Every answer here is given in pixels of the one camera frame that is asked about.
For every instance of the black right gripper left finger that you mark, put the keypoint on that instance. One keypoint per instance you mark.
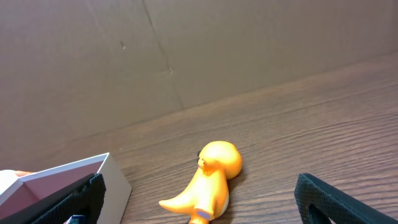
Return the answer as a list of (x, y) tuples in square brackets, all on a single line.
[(79, 202)]

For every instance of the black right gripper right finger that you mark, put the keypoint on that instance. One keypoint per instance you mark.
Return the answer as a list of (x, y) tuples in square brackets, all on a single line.
[(321, 203)]

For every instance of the white box with pink interior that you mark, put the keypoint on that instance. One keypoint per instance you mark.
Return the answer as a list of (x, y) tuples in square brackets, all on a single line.
[(18, 193)]

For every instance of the orange dinosaur toy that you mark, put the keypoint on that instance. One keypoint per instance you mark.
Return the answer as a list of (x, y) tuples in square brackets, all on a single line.
[(206, 197)]

